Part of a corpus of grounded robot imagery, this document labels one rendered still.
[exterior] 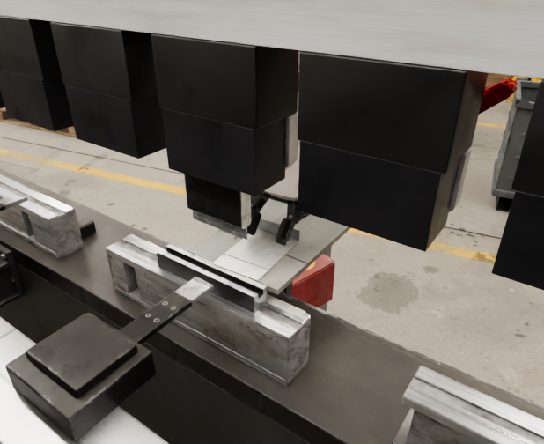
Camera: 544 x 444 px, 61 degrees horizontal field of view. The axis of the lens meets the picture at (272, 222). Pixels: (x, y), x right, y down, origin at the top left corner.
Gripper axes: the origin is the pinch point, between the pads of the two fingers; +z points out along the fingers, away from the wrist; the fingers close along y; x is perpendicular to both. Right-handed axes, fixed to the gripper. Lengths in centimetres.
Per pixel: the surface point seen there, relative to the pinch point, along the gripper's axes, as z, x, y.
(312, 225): -3.8, 9.0, 3.6
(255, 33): -14.7, -32.7, 8.6
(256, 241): 2.6, 1.1, -1.7
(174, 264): 10.5, -6.7, -10.1
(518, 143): -114, 224, 24
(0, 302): 33, 3, -58
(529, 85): -166, 252, 19
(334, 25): -15.3, -33.9, 16.9
